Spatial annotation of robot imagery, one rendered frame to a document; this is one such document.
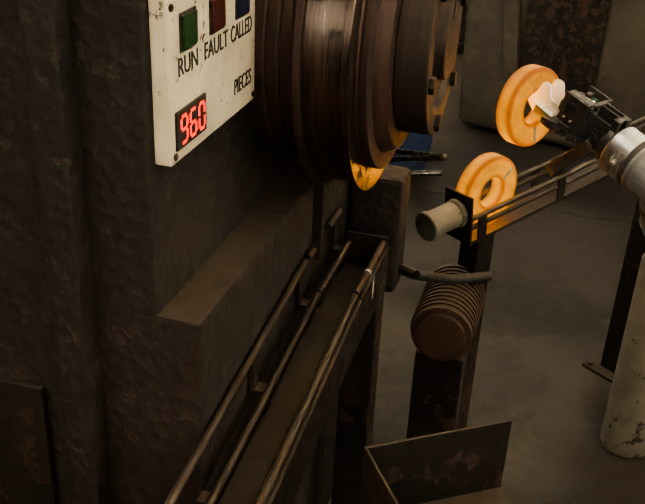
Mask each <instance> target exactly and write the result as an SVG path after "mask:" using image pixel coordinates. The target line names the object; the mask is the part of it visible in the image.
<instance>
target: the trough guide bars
mask: <svg viewBox="0 0 645 504"><path fill-rule="evenodd" d="M643 122H645V116H644V117H642V118H640V119H637V120H635V121H633V122H631V123H630V125H629V127H634V126H636V125H638V124H641V123H643ZM629 127H628V128H629ZM635 128H636V129H637V130H639V131H641V130H643V129H645V123H644V124H642V125H640V126H638V127H635ZM644 135H645V134H644ZM556 157H557V156H556ZM556 157H554V158H556ZM554 158H552V159H549V160H547V161H545V162H543V163H541V164H538V165H536V166H534V167H532V168H530V169H527V170H525V171H523V172H521V173H519V174H517V180H519V179H521V178H523V177H525V176H528V175H530V174H532V176H529V177H527V178H525V179H523V180H521V181H519V182H517V184H516V189H517V188H519V187H521V186H523V185H525V184H527V183H529V182H531V188H530V189H528V190H526V191H523V192H521V193H519V194H517V195H515V196H513V197H511V198H509V199H506V200H504V201H502V202H500V203H498V204H496V205H494V206H492V207H490V208H487V209H485V210H483V211H481V212H479V213H477V214H475V215H473V222H474V221H476V220H478V222H476V223H474V224H473V225H472V231H473V230H475V229H477V238H478V242H480V241H482V240H484V239H486V230H487V223H489V222H491V221H493V220H495V219H497V218H500V217H502V216H504V215H506V214H508V213H510V212H512V211H514V210H516V209H518V208H520V207H522V206H524V205H526V204H528V203H530V202H533V201H535V200H537V199H539V198H541V197H543V196H545V195H547V194H549V193H551V192H553V191H555V190H557V193H556V199H557V203H559V202H561V201H563V200H564V194H565V186H566V185H568V184H570V183H572V182H574V181H576V180H578V179H580V178H582V177H584V176H586V175H588V174H590V173H592V172H595V171H597V170H599V169H600V167H599V164H597V165H595V166H593V167H590V168H588V169H586V170H584V171H582V172H580V173H578V174H576V175H574V176H572V177H570V178H567V179H566V177H568V176H570V175H572V174H574V173H577V172H579V171H581V170H583V169H585V168H587V167H589V166H591V165H593V164H595V163H597V162H599V160H597V159H596V158H593V159H591V160H589V161H587V162H585V163H583V164H581V165H578V166H576V167H574V168H572V170H571V171H570V172H568V173H567V174H565V175H562V176H559V177H558V175H557V176H555V177H553V178H551V179H549V180H547V181H545V182H542V183H540V184H539V178H540V177H542V176H544V175H547V174H549V171H548V169H545V170H542V171H540V170H541V169H543V168H545V167H546V165H547V164H549V163H550V162H551V160H553V159H554ZM556 182H558V183H557V184H555V185H553V186H551V187H549V188H547V189H545V190H542V191H540V192H538V193H536V194H534V195H532V196H530V197H528V198H526V199H524V200H522V201H519V202H517V203H515V204H513V205H511V206H509V207H507V208H505V209H503V210H501V211H499V212H496V213H494V214H492V215H490V216H488V217H487V215H489V214H491V213H493V212H495V211H497V210H499V209H501V208H503V207H505V206H507V205H509V204H512V203H514V202H516V201H518V200H520V199H522V198H524V197H526V196H528V195H530V194H533V193H535V192H537V191H539V190H541V189H543V188H545V187H547V186H549V185H551V184H553V183H556ZM490 188H491V186H490V187H488V188H486V189H484V190H482V192H481V197H482V196H484V195H486V194H488V193H489V191H490Z"/></svg>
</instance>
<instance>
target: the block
mask: <svg viewBox="0 0 645 504"><path fill-rule="evenodd" d="M410 182H411V176H410V169H409V168H407V167H402V166H396V165H389V164H387V166H385V167H384V170H383V172H382V174H381V175H380V177H379V179H378V180H377V182H376V183H375V184H374V186H373V187H371V188H370V189H369V190H366V191H363V190H357V189H355V188H354V187H353V186H352V187H351V203H350V219H349V230H350V231H356V232H362V233H368V234H374V235H380V236H386V237H388V239H387V247H389V254H388V266H387V277H386V288H385V292H393V291H394V289H395V288H396V286H397V283H398V281H399V279H400V277H401V275H402V274H399V266H400V264H403V255H404V245H405V234H406V224H407V214H408V203H409V193H410Z"/></svg>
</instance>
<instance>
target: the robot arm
mask: <svg viewBox="0 0 645 504"><path fill-rule="evenodd" d="M594 91H596V92H597V93H599V94H600V95H601V96H603V97H604V98H605V99H604V101H602V102H599V100H598V99H596V98H593V96H594ZM528 101H529V104H530V106H531V108H532V110H533V113H534V114H535V116H536V117H537V119H538V120H539V121H540V123H541V124H543V125H544V126H545V127H546V128H548V129H550V130H551V131H553V132H554V133H555V134H557V135H558V136H560V137H561V138H563V139H565V140H567V141H570V142H575V143H576V144H577V146H576V147H574V148H572V149H571V150H569V151H568V152H566V153H565V154H563V155H560V156H557V157H556V158H554V159H553V160H551V162H550V163H549V164H547V165H546V167H547V169H548V171H549V173H550V175H551V177H553V176H557V175H558V177H559V176H562V175H565V174H567V173H568V172H570V171H571V170H572V168H573V167H575V166H576V165H578V164H580V163H581V162H583V161H585V160H586V159H588V158H589V157H591V156H593V155H594V154H595V158H596V159H597V160H599V167H600V169H602V170H603V171H604V172H605V173H607V174H608V175H609V176H611V177H612V178H613V179H614V180H616V181H617V182H618V183H619V184H621V185H622V186H623V187H624V188H626V189H627V190H628V191H630V192H631V193H632V194H633V195H635V196H636V197H637V198H638V201H639V211H640V218H639V223H640V227H641V229H642V232H643V234H644V236H645V135H644V134H643V133H641V132H640V131H639V130H637V129H636V128H634V127H629V125H630V123H631V121H632V120H631V119H630V118H629V117H627V116H626V115H624V114H623V113H622V112H620V111H619V110H617V109H616V108H615V107H613V106H612V105H611V103H612V101H613V100H612V99H610V98H609V97H607V96H606V95H605V94H603V93H602V92H600V91H599V90H598V89H596V88H595V87H593V86H592V85H590V87H589V90H588V92H587V93H586V94H585V93H583V92H578V91H577V90H576V89H575V90H571V91H567V92H566V94H565V83H564V82H563V81H562V80H560V79H557V80H555V81H554V82H553V84H552V85H551V84H550V83H548V82H544V83H543V84H542V85H541V87H540V88H539V89H538V91H536V92H534V93H533V94H532V95H531V96H530V97H529V99H528ZM628 127H629V128H628Z"/></svg>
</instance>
